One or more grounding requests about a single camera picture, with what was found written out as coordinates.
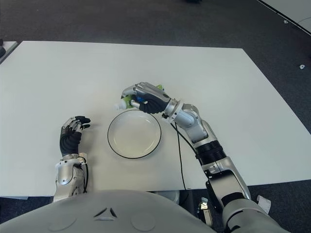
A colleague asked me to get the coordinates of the white plate with black rim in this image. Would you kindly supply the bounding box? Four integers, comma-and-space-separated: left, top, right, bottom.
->
107, 109, 162, 160

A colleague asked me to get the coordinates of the white paper slip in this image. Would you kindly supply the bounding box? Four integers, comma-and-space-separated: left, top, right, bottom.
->
257, 195, 272, 214

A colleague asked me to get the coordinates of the grey side table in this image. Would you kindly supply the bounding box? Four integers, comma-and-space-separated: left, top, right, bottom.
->
0, 41, 19, 65

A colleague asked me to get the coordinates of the metal support frame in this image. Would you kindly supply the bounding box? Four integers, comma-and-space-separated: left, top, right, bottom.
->
198, 196, 212, 227

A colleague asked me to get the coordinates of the white table leg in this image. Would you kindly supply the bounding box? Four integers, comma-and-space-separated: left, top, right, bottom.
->
155, 190, 181, 202

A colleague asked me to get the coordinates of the white background table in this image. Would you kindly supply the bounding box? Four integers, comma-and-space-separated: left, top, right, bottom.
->
257, 0, 311, 33

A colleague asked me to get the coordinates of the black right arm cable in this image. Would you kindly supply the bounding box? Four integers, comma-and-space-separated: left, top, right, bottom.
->
170, 121, 197, 190

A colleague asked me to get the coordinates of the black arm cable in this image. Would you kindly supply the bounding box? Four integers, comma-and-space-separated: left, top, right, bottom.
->
170, 121, 197, 190
79, 157, 88, 194

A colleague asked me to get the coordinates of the green white toothpaste tube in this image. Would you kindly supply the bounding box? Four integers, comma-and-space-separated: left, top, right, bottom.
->
114, 83, 166, 111

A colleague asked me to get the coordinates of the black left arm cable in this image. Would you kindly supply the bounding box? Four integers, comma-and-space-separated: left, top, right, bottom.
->
79, 157, 88, 194

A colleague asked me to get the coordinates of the grey robot torso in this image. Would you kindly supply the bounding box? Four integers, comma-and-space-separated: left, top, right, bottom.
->
0, 189, 217, 233

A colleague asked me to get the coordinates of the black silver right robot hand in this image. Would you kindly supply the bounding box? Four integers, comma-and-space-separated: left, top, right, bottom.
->
121, 82, 172, 115

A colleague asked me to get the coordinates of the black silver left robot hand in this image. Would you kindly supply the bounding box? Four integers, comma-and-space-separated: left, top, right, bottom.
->
59, 116, 91, 156

